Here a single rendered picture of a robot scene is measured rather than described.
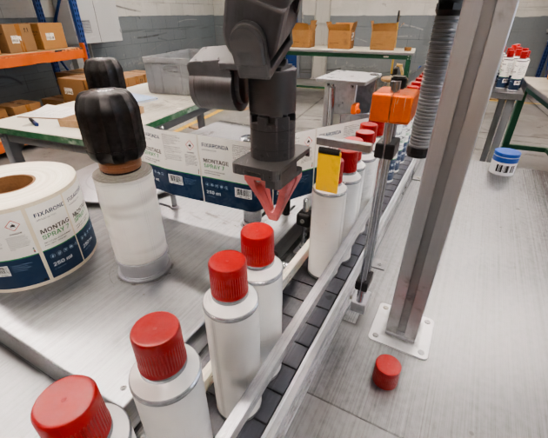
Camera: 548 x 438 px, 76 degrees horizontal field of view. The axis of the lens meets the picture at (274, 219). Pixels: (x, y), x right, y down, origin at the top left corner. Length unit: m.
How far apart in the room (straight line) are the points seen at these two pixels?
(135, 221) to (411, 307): 0.43
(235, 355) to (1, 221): 0.42
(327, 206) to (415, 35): 7.51
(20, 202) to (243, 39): 0.42
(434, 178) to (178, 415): 0.35
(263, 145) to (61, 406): 0.32
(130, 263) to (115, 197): 0.12
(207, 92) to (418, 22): 7.58
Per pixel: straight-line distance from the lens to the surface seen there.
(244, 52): 0.37
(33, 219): 0.64
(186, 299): 0.58
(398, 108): 0.40
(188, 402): 0.29
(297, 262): 0.57
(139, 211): 0.56
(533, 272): 0.85
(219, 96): 0.44
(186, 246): 0.69
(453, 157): 0.44
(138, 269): 0.61
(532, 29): 8.14
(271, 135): 0.42
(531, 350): 0.68
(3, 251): 0.66
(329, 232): 0.54
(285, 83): 0.42
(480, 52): 0.43
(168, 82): 2.49
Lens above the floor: 1.27
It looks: 31 degrees down
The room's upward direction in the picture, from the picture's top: straight up
